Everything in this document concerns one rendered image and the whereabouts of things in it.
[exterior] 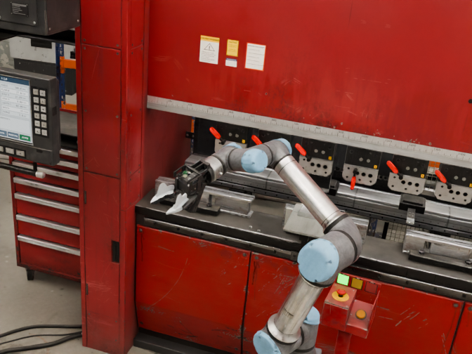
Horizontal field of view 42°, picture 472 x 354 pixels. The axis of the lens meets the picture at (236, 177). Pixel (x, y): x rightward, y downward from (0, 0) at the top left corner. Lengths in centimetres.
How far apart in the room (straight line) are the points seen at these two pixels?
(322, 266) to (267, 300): 127
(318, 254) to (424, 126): 105
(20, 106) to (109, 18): 52
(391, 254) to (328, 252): 112
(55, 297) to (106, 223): 100
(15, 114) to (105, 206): 68
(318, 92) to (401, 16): 45
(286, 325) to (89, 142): 135
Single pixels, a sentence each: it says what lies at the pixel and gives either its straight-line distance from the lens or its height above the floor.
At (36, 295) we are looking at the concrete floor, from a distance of 397.
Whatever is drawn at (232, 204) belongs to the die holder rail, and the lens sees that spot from 299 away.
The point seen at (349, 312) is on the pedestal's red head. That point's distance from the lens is 271.
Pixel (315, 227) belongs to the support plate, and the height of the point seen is 100.
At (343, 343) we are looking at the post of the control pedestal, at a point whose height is 56.
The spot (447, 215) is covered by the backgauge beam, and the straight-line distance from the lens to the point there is 313.
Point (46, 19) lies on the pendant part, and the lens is 243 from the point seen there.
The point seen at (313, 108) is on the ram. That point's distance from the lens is 270.
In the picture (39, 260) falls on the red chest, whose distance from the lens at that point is 391.
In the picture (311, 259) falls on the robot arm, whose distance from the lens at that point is 182.
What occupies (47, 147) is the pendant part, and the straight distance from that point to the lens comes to 255.
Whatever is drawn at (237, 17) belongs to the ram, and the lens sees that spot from 270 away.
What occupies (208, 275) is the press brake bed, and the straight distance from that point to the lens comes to 308.
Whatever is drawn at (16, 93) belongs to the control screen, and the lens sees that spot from 256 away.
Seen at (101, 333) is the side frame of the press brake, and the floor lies 12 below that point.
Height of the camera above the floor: 230
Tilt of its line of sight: 25 degrees down
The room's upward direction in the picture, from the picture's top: 5 degrees clockwise
